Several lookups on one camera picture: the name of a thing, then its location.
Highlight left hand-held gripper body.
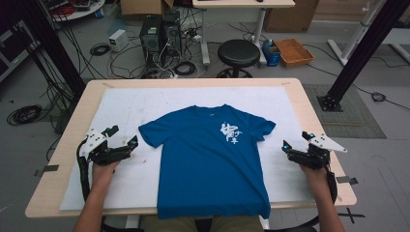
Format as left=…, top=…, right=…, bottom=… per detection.
left=78, top=128, right=132, bottom=167

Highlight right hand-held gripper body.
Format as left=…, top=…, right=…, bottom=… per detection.
left=286, top=132, right=349, bottom=170

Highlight blue t-shirt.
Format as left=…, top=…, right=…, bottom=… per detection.
left=138, top=103, right=278, bottom=220

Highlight person's left hand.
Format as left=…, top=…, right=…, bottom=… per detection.
left=91, top=160, right=121, bottom=187

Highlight person's right hand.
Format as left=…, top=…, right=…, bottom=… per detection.
left=299, top=163, right=330, bottom=189

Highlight white felt mat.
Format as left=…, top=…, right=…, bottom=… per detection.
left=59, top=86, right=319, bottom=213

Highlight grey floor mat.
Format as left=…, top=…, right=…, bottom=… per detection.
left=303, top=83, right=388, bottom=140

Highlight black tape strip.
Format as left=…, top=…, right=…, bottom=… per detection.
left=34, top=163, right=61, bottom=178
left=335, top=175, right=359, bottom=186

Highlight person's khaki pants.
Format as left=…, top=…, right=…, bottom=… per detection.
left=143, top=215, right=264, bottom=232

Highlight blue box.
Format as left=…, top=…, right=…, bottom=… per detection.
left=261, top=39, right=282, bottom=68

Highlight white power supply box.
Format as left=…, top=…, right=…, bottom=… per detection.
left=107, top=28, right=131, bottom=53

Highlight black computer tower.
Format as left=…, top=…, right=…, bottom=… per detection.
left=139, top=14, right=163, bottom=75
left=161, top=11, right=184, bottom=58

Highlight black round stool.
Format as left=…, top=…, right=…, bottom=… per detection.
left=216, top=39, right=261, bottom=79

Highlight white metal stand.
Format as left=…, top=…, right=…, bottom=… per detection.
left=327, top=0, right=410, bottom=68

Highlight large cardboard box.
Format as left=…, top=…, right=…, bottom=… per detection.
left=263, top=0, right=320, bottom=34

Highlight round white table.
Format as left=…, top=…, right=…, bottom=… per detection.
left=42, top=0, right=106, bottom=23

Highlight small cardboard box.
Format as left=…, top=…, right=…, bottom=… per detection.
left=120, top=0, right=175, bottom=17

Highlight white desk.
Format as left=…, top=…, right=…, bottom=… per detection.
left=191, top=0, right=296, bottom=68

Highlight left hand-held gripper cable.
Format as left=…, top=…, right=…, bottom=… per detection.
left=75, top=138, right=92, bottom=203

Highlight hand-held gripper cable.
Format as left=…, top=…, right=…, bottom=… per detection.
left=75, top=138, right=92, bottom=203
left=323, top=163, right=339, bottom=205

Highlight right hand-held gripper cable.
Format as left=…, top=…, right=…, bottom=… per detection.
left=323, top=163, right=339, bottom=205

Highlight black floor cable with plug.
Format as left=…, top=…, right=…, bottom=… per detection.
left=306, top=62, right=410, bottom=112

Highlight large black cable coil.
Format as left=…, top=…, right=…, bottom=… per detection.
left=6, top=103, right=44, bottom=127

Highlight small black cable coil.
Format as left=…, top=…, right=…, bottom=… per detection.
left=89, top=42, right=112, bottom=57
left=172, top=60, right=198, bottom=77

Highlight black metal post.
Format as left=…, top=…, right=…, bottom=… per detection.
left=316, top=0, right=410, bottom=113
left=13, top=0, right=87, bottom=99

